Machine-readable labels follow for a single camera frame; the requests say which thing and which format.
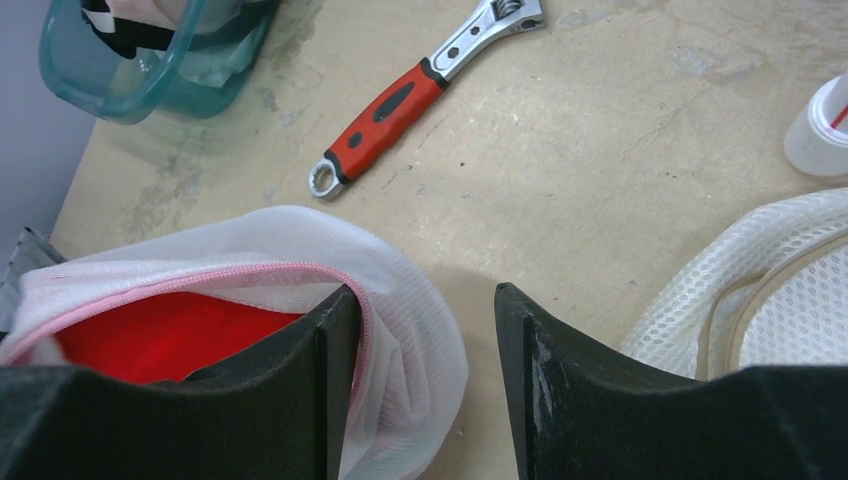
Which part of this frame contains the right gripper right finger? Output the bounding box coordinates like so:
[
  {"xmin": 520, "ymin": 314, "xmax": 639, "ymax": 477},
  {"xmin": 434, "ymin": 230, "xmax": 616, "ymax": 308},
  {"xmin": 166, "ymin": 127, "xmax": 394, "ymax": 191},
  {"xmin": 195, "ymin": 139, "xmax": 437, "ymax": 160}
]
[{"xmin": 494, "ymin": 283, "xmax": 847, "ymax": 479}]

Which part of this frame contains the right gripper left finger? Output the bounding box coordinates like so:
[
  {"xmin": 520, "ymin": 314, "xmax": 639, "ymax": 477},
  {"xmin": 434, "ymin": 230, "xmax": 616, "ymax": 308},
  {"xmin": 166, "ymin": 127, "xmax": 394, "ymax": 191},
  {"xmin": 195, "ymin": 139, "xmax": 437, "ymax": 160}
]
[{"xmin": 1, "ymin": 286, "xmax": 362, "ymax": 479}]

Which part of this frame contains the red garment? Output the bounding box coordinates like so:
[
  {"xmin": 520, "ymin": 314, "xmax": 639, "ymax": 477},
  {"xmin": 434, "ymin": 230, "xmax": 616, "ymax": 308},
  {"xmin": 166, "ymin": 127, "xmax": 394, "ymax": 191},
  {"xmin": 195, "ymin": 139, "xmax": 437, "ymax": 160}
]
[{"xmin": 55, "ymin": 293, "xmax": 300, "ymax": 384}]

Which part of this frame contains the teal plastic bin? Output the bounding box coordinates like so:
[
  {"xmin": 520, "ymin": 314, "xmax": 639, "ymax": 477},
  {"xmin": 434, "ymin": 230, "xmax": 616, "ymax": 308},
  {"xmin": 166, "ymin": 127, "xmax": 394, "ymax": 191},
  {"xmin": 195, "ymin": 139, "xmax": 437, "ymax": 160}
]
[{"xmin": 39, "ymin": 1, "xmax": 279, "ymax": 125}]

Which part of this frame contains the black bra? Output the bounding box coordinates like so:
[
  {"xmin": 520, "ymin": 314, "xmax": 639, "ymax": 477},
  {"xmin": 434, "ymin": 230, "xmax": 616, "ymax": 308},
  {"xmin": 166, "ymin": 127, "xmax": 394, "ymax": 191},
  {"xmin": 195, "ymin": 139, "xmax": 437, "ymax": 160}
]
[{"xmin": 80, "ymin": 1, "xmax": 174, "ymax": 59}]

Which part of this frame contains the light pink bra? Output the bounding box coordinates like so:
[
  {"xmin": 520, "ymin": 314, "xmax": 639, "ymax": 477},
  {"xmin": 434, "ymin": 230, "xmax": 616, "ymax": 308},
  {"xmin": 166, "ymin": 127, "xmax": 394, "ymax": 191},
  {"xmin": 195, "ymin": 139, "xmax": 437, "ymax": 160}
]
[{"xmin": 105, "ymin": 0, "xmax": 189, "ymax": 30}]

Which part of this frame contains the white PVC pipe rack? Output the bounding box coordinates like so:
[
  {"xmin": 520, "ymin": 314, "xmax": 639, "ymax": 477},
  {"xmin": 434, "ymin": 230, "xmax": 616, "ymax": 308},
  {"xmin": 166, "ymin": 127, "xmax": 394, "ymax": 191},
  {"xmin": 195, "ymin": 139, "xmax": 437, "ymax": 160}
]
[{"xmin": 783, "ymin": 72, "xmax": 847, "ymax": 178}]

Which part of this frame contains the red handled adjustable wrench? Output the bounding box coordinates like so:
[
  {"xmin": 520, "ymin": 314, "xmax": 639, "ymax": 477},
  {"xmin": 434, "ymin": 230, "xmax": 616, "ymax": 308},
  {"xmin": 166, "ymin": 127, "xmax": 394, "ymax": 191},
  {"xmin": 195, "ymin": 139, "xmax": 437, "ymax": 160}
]
[{"xmin": 308, "ymin": 0, "xmax": 546, "ymax": 200}]

